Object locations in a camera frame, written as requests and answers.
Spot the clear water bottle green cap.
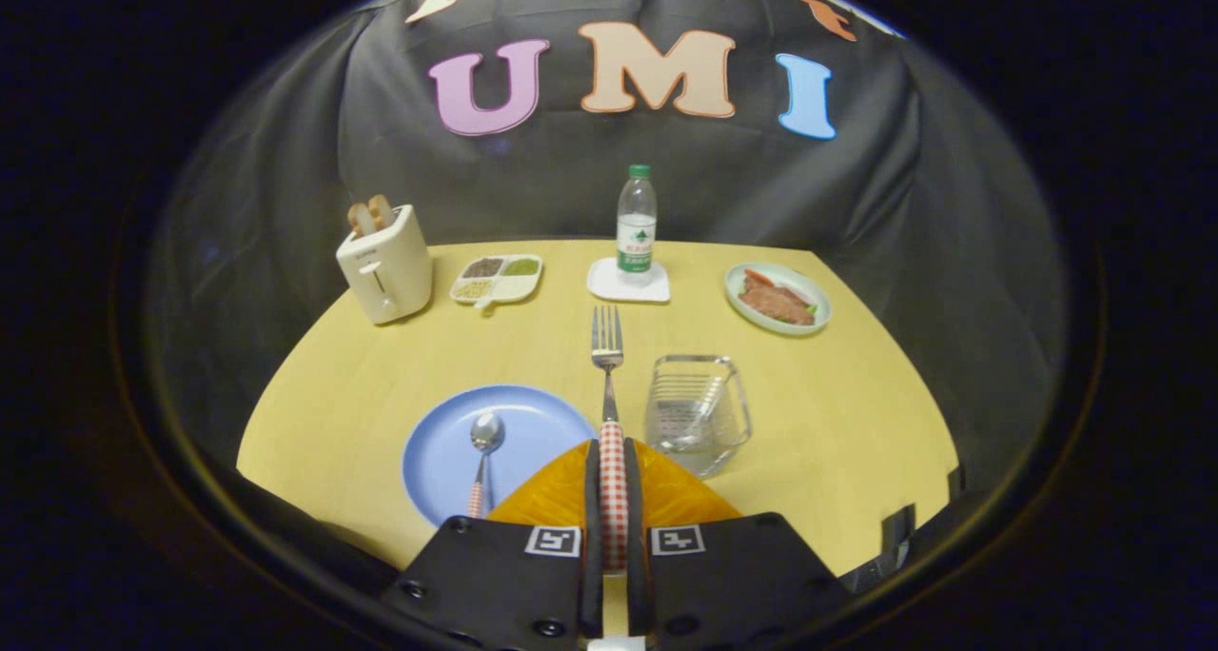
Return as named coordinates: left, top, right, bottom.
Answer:
left=616, top=164, right=658, bottom=277

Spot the black backdrop cloth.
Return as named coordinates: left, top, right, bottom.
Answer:
left=143, top=0, right=1071, bottom=500

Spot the fork with checkered handle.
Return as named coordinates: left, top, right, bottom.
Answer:
left=591, top=306, right=631, bottom=576

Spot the spoon with checkered handle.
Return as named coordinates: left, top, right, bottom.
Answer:
left=465, top=411, right=506, bottom=521

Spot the cream toaster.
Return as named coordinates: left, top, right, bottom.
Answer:
left=335, top=204, right=434, bottom=326

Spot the blue round plate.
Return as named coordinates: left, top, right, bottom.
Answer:
left=402, top=385, right=599, bottom=528

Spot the sliced meat with vegetables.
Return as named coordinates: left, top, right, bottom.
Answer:
left=738, top=268, right=819, bottom=326

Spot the pale green plate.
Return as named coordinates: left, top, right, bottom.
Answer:
left=724, top=262, right=833, bottom=336

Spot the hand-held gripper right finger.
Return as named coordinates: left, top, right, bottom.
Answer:
left=623, top=439, right=853, bottom=651

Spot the clear cutlery holder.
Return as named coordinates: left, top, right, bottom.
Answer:
left=644, top=354, right=753, bottom=479

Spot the white divided snack dish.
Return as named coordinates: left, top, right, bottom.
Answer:
left=449, top=254, right=544, bottom=311

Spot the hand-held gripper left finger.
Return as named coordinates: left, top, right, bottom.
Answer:
left=381, top=439, right=603, bottom=651

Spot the white square coaster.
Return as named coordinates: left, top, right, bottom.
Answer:
left=586, top=257, right=672, bottom=305

